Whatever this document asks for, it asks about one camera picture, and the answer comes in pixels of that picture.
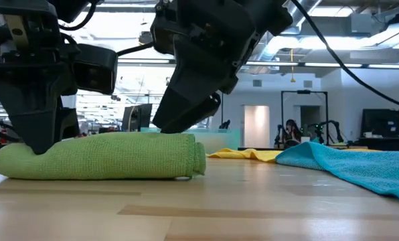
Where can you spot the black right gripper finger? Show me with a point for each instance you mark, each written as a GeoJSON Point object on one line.
{"type": "Point", "coordinates": [203, 110]}
{"type": "Point", "coordinates": [196, 77]}

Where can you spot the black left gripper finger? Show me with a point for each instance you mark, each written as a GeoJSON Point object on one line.
{"type": "Point", "coordinates": [69, 124]}
{"type": "Point", "coordinates": [35, 100]}

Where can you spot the green microfiber towel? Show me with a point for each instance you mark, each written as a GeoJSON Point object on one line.
{"type": "Point", "coordinates": [102, 157]}

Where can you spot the black background robot arm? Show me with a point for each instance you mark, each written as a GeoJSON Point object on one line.
{"type": "Point", "coordinates": [318, 137]}
{"type": "Point", "coordinates": [280, 137]}

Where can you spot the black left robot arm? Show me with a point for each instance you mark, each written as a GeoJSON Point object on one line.
{"type": "Point", "coordinates": [69, 8]}

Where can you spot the teal translucent plastic basket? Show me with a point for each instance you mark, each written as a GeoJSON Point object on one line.
{"type": "Point", "coordinates": [219, 142]}

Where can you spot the yellow microfiber towel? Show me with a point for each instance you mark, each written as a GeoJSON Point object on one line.
{"type": "Point", "coordinates": [246, 154]}

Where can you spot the blue microfiber towel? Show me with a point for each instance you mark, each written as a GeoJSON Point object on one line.
{"type": "Point", "coordinates": [353, 167]}

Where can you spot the black ceiling lamp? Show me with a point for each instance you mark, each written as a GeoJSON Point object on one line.
{"type": "Point", "coordinates": [145, 37]}

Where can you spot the black computer monitor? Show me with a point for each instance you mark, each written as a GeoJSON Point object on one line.
{"type": "Point", "coordinates": [137, 117]}

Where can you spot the black cabinet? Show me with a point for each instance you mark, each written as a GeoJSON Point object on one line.
{"type": "Point", "coordinates": [387, 122]}

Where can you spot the black metal stand frame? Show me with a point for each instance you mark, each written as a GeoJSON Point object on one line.
{"type": "Point", "coordinates": [303, 91]}
{"type": "Point", "coordinates": [222, 110]}

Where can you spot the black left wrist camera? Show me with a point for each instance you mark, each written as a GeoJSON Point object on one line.
{"type": "Point", "coordinates": [95, 68]}

